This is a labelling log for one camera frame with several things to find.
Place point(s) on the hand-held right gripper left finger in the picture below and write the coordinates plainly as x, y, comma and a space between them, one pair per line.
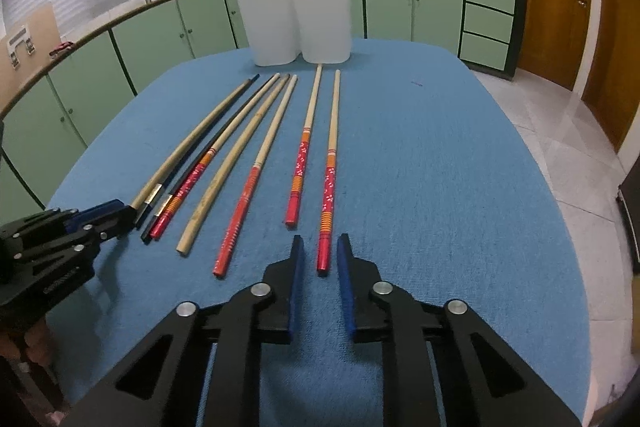
295, 277

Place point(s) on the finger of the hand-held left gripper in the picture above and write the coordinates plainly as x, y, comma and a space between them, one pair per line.
119, 224
107, 208

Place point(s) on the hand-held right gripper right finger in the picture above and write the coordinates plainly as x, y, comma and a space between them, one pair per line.
345, 287

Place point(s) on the red floral chopstick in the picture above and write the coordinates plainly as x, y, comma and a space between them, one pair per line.
300, 167
187, 189
329, 187

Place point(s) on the red white-striped chopstick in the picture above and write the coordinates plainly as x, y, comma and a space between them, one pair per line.
245, 202

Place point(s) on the bamboo chopstick with silver band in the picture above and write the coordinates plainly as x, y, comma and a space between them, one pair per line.
192, 139

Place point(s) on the plain bamboo chopstick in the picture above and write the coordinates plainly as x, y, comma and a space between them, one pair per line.
225, 169

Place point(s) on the black chopstick with silver band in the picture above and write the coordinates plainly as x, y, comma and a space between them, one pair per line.
210, 142

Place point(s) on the white double utensil holder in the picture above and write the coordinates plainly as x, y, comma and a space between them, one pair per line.
300, 17

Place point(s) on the person's left hand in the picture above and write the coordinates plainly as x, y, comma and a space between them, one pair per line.
32, 342

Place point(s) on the blue tablecloth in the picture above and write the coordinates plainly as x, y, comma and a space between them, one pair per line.
425, 182

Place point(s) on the small red object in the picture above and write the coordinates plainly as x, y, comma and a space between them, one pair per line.
61, 49

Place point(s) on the green kitchen base cabinets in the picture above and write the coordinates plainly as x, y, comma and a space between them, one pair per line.
150, 42

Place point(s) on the flat cardboard box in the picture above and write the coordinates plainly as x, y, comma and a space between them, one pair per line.
30, 39

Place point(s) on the black glass oven cabinet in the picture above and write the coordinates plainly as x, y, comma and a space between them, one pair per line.
631, 222

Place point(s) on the green drawer unit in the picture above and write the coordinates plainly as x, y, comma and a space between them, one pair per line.
487, 24

